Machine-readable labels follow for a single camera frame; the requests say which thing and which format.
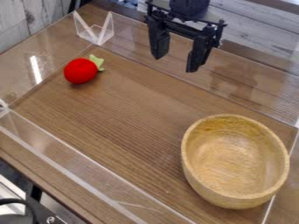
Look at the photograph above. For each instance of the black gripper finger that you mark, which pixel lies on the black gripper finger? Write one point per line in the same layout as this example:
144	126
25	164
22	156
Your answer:
160	38
200	53

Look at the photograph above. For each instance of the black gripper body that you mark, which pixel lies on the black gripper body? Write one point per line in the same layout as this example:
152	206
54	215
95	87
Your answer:
186	17

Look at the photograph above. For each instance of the red felt strawberry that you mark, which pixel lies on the red felt strawberry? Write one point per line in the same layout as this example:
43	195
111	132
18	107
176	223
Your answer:
82	70

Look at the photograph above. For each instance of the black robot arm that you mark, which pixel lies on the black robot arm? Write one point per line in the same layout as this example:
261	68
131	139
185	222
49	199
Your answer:
186	18

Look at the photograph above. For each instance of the light wooden bowl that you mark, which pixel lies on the light wooden bowl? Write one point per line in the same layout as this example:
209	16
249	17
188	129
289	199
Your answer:
234	160

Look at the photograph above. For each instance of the clear acrylic corner bracket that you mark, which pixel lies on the clear acrylic corner bracket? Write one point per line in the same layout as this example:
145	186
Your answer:
95	34

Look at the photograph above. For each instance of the clear acrylic tray wall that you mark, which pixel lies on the clear acrylic tray wall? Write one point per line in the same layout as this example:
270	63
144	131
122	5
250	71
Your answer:
99	143

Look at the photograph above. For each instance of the black table leg bracket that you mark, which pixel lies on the black table leg bracket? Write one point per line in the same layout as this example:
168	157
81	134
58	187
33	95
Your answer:
49	210

